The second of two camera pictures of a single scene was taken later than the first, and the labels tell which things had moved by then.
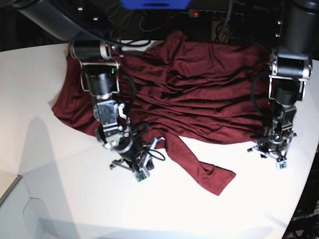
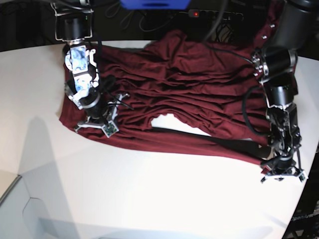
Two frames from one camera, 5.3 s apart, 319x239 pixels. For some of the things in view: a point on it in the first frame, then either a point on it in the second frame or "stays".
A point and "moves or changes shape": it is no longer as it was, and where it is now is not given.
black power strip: (204, 13) stays
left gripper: (274, 145) to (285, 165)
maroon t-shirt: (183, 87) moves or changes shape
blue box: (155, 4) stays
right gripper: (136, 158) to (104, 110)
